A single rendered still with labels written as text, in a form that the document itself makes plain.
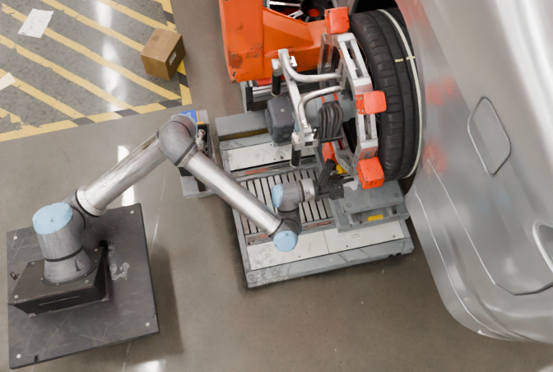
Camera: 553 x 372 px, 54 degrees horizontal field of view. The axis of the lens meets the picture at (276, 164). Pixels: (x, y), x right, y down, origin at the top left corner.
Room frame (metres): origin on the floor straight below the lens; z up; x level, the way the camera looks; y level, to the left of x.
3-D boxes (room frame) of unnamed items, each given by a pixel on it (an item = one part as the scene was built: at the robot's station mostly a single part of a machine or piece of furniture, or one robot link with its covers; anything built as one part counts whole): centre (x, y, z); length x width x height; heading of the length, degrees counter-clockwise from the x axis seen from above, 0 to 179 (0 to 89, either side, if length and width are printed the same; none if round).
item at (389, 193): (1.27, -0.43, 0.32); 0.40 x 0.30 x 0.28; 14
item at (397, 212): (1.27, -0.43, 0.13); 0.50 x 0.36 x 0.10; 14
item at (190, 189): (1.23, 0.37, 0.44); 0.43 x 0.17 x 0.03; 14
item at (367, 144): (1.23, -0.26, 0.85); 0.54 x 0.07 x 0.54; 14
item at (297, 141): (1.01, -0.10, 0.93); 0.09 x 0.05 x 0.05; 104
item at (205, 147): (1.20, 0.36, 0.51); 0.20 x 0.14 x 0.13; 5
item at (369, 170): (0.92, -0.34, 0.85); 0.09 x 0.08 x 0.07; 14
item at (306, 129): (1.10, -0.17, 1.03); 0.19 x 0.18 x 0.11; 104
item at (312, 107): (1.21, -0.19, 0.85); 0.21 x 0.14 x 0.14; 104
